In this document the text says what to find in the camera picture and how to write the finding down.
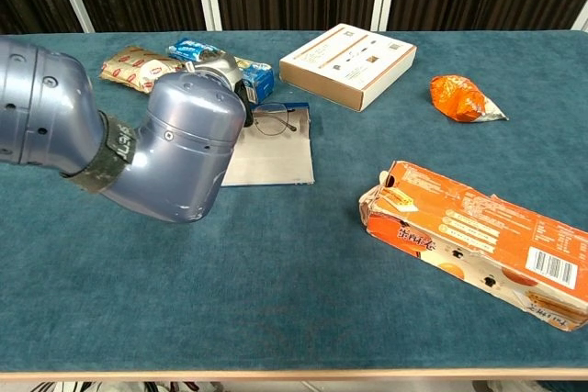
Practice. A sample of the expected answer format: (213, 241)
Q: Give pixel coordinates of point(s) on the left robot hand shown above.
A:
(220, 66)

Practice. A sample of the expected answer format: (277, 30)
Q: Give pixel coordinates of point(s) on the eyeglasses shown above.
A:
(271, 121)

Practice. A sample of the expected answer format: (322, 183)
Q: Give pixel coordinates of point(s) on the dark blue rectangular box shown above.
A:
(275, 162)

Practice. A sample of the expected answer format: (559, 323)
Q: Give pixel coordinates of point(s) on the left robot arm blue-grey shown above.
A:
(193, 135)

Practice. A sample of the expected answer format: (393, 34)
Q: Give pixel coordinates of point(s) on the blue cookie package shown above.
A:
(262, 80)

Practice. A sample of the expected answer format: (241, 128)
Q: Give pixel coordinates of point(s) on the flat white cardboard box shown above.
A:
(344, 57)

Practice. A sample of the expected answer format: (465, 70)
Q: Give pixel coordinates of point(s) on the long orange carton box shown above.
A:
(482, 236)

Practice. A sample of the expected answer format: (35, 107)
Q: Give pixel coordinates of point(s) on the gold snack packet red logos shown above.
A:
(128, 68)

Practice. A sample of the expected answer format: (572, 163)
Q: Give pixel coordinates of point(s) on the teal velvet tablecloth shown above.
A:
(275, 272)

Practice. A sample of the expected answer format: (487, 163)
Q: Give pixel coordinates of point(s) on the crumpled orange snack bag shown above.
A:
(459, 98)

